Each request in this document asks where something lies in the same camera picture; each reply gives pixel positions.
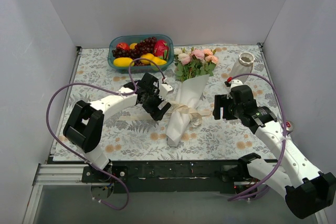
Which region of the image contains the red apple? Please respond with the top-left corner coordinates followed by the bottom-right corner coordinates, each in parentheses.
top-left (116, 42), bottom-right (130, 50)

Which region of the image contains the cream rose stem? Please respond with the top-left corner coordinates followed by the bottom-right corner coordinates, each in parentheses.
top-left (174, 48), bottom-right (183, 58)

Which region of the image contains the red dragon fruit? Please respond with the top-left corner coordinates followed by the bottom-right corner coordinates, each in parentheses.
top-left (153, 39), bottom-right (169, 60)

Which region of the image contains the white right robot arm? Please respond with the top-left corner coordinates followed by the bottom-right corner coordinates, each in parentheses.
top-left (213, 84), bottom-right (335, 219)

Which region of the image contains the pink rose stem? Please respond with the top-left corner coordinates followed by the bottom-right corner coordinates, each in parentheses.
top-left (188, 49), bottom-right (205, 79)

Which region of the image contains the silver drink can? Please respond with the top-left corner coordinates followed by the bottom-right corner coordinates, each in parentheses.
top-left (285, 121), bottom-right (295, 134)

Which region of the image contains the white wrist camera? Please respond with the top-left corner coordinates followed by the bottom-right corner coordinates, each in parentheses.
top-left (225, 78), bottom-right (248, 99)
top-left (159, 83), bottom-right (174, 99)

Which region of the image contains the floral tablecloth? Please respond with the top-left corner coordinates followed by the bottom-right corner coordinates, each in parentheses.
top-left (61, 45), bottom-right (279, 161)

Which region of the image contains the peach rose stem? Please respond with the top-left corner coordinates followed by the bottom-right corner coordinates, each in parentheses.
top-left (203, 48), bottom-right (218, 77)

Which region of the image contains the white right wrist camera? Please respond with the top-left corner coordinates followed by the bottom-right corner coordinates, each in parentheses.
top-left (225, 78), bottom-right (248, 99)

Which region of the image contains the dark red grape bunch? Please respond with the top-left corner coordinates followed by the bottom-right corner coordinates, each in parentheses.
top-left (111, 37), bottom-right (157, 66)

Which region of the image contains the white ribbed vase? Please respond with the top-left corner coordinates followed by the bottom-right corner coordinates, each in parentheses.
top-left (229, 52), bottom-right (255, 77)

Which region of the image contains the yellow mango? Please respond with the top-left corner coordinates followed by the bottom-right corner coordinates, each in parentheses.
top-left (113, 57), bottom-right (134, 67)
top-left (150, 57), bottom-right (167, 66)

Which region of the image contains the white wrapping paper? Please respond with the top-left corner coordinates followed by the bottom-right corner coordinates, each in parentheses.
top-left (166, 74), bottom-right (209, 147)

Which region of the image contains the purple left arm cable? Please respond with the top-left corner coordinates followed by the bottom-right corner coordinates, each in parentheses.
top-left (46, 58), bottom-right (166, 211)

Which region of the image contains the yellow mango left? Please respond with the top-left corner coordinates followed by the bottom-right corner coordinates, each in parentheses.
top-left (113, 57), bottom-right (134, 67)

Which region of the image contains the aluminium frame rail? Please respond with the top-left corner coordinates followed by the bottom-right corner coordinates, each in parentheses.
top-left (33, 163), bottom-right (91, 186)

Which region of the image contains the cream ribbon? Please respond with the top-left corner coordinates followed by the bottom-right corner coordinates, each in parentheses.
top-left (117, 102), bottom-right (212, 126)

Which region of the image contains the teal plastic fruit basket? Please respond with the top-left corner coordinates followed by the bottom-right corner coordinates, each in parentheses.
top-left (108, 34), bottom-right (175, 74)

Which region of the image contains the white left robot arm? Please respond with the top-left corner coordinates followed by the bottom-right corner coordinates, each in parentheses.
top-left (63, 73), bottom-right (173, 182)

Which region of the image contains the yellow mango right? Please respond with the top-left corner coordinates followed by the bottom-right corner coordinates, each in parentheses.
top-left (150, 57), bottom-right (167, 66)

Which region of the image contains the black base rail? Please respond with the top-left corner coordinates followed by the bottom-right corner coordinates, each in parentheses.
top-left (81, 160), bottom-right (257, 194)

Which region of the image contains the yellow lemon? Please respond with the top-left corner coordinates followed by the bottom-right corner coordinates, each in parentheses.
top-left (140, 53), bottom-right (155, 65)

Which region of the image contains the orange fruit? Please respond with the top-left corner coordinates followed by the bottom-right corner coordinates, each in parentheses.
top-left (129, 43), bottom-right (138, 50)

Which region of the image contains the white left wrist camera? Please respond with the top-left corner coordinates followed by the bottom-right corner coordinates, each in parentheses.
top-left (159, 83), bottom-right (174, 99)

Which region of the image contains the white rose stem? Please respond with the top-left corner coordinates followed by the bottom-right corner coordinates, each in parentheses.
top-left (174, 53), bottom-right (191, 81)

